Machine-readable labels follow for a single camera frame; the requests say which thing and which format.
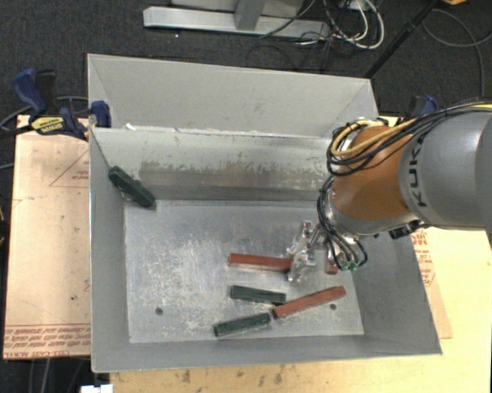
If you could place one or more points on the dark green flat block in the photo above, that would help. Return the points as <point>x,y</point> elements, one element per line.
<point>242,324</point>
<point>258,295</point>
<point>131,186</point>

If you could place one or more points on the black cylinder on white bracket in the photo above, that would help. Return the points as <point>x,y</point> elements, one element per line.
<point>403,232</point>

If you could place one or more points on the red-brown flat block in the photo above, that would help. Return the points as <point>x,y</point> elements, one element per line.
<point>308,302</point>
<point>257,262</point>

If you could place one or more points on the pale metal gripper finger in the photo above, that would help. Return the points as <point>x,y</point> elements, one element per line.
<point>301,269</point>
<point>304,237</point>

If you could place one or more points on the grey metal bin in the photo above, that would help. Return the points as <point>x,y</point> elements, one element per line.
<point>187,246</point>

